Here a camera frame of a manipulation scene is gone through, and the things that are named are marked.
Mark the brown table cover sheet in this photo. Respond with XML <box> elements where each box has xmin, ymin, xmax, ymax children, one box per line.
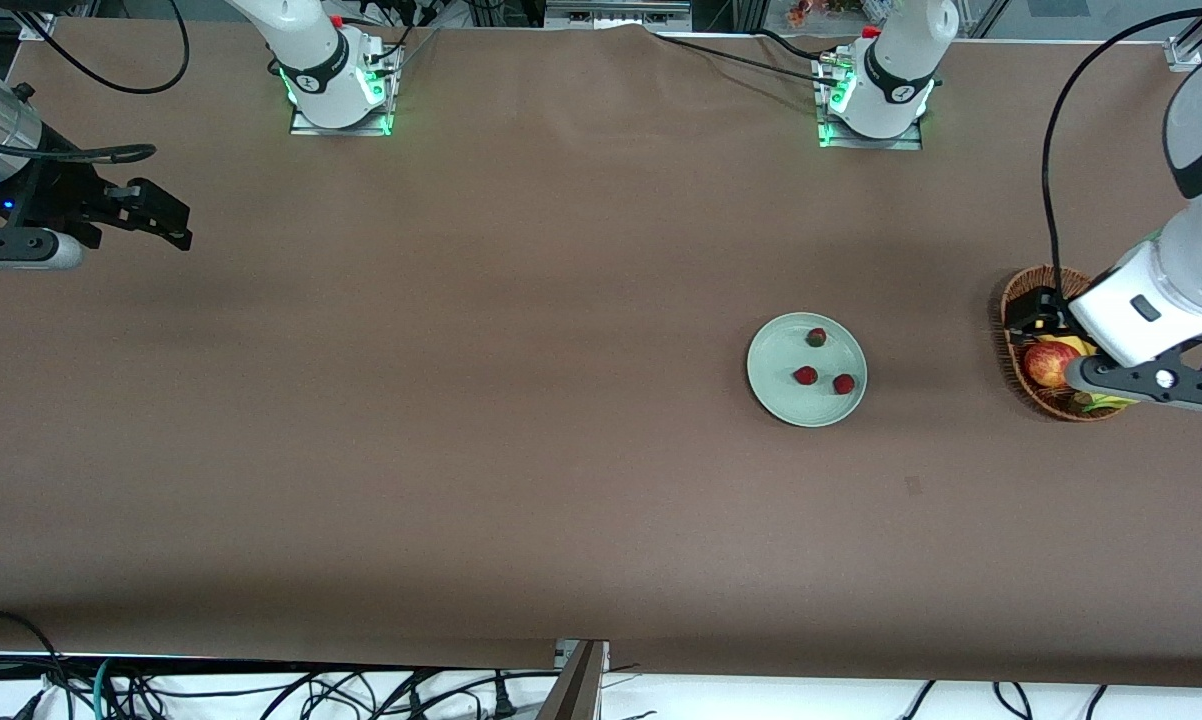
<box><xmin>0</xmin><ymin>18</ymin><xmax>1202</xmax><ymax>691</ymax></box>

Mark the red apple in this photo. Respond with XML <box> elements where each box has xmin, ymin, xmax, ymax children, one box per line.
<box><xmin>1024</xmin><ymin>340</ymin><xmax>1082</xmax><ymax>389</ymax></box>

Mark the yellow banana bunch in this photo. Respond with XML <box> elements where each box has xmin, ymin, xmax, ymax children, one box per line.
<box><xmin>1036</xmin><ymin>335</ymin><xmax>1140</xmax><ymax>413</ymax></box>

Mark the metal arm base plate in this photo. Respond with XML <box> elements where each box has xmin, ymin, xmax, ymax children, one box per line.
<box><xmin>289</xmin><ymin>45</ymin><xmax>402</xmax><ymax>137</ymax></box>
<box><xmin>814</xmin><ymin>55</ymin><xmax>925</xmax><ymax>151</ymax></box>

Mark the black table cable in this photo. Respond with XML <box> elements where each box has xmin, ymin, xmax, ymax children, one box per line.
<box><xmin>651</xmin><ymin>33</ymin><xmax>842</xmax><ymax>89</ymax></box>
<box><xmin>756</xmin><ymin>28</ymin><xmax>855</xmax><ymax>66</ymax></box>

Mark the pale green round plate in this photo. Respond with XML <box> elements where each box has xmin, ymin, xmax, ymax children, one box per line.
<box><xmin>746</xmin><ymin>312</ymin><xmax>869</xmax><ymax>429</ymax></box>

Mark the colourful background object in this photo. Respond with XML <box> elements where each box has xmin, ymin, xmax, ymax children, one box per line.
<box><xmin>789</xmin><ymin>0</ymin><xmax>867</xmax><ymax>26</ymax></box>

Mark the grey metal box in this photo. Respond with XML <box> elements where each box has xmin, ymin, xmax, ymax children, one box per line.
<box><xmin>544</xmin><ymin>0</ymin><xmax>692</xmax><ymax>31</ymax></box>

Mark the brown wicker basket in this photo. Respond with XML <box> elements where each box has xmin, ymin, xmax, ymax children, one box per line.
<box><xmin>999</xmin><ymin>265</ymin><xmax>1127</xmax><ymax>423</ymax></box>

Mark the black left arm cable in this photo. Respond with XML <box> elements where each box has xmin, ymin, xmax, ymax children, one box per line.
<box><xmin>1044</xmin><ymin>8</ymin><xmax>1202</xmax><ymax>306</ymax></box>

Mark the aluminium table leg profile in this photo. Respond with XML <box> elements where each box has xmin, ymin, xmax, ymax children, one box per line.
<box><xmin>539</xmin><ymin>640</ymin><xmax>610</xmax><ymax>720</ymax></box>

